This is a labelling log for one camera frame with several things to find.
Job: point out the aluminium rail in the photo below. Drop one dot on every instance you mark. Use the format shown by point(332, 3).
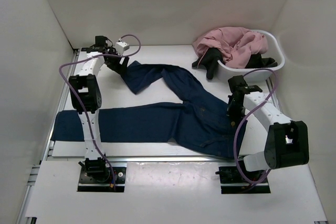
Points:
point(148, 159)

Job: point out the white plastic basket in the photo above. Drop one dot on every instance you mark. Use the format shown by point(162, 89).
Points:
point(223, 73)

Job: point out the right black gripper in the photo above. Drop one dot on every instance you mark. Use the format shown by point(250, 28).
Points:
point(233, 115)

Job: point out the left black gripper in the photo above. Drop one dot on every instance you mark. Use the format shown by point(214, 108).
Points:
point(118, 68)

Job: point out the dark blue denim trousers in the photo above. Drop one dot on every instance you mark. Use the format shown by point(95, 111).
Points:
point(199, 122)

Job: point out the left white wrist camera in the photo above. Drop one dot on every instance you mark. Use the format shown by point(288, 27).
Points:
point(121, 47)

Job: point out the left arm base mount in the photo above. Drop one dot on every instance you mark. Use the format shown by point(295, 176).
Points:
point(96, 177)

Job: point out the pink garment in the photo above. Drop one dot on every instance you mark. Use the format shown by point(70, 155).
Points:
point(236, 45)

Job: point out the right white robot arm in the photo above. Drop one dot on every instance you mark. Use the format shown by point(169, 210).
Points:
point(287, 142)

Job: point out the black garment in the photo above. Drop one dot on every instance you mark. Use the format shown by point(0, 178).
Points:
point(212, 55)

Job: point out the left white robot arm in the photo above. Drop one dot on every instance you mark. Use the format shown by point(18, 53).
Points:
point(86, 99)

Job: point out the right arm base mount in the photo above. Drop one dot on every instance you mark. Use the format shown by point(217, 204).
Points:
point(232, 183)

